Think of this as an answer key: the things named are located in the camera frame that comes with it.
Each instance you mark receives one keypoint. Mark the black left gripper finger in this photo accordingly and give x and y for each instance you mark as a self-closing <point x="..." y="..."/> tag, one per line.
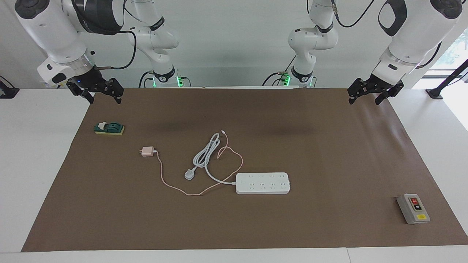
<point x="393" y="90"/>
<point x="356" y="88"/>

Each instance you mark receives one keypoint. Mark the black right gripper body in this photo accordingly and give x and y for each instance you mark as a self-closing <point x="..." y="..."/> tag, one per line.
<point x="91" y="80"/>

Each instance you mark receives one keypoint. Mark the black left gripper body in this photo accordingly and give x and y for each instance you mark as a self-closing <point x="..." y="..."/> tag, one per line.
<point x="374" y="84"/>

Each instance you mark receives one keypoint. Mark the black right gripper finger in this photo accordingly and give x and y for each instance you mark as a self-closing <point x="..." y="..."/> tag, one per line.
<point x="115" y="87"/>
<point x="78" y="89"/>

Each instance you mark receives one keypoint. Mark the pink charger block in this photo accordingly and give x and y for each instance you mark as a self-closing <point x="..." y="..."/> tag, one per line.
<point x="147" y="151"/>

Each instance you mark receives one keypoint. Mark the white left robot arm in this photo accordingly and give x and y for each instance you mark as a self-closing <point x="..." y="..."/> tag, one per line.
<point x="413" y="33"/>

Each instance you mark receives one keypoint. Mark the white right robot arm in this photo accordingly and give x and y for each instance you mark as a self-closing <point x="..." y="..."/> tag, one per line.
<point x="47" y="29"/>

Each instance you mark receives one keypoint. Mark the white power strip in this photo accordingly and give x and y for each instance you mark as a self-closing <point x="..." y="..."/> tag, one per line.
<point x="263" y="183"/>

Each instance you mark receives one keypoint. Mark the green circuit board module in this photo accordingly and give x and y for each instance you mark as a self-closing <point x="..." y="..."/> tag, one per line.
<point x="109" y="128"/>

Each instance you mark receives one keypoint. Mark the black slanted stand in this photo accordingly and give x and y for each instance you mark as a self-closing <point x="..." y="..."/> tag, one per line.
<point x="435" y="93"/>

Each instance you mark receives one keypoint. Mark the small black table clamp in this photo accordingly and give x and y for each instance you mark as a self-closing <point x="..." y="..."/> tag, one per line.
<point x="7" y="93"/>

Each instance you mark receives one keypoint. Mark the brown table mat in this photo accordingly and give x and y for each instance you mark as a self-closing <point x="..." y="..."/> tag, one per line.
<point x="292" y="226"/>

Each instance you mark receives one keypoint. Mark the grey on-off switch box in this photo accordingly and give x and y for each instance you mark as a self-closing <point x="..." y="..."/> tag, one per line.
<point x="413" y="209"/>

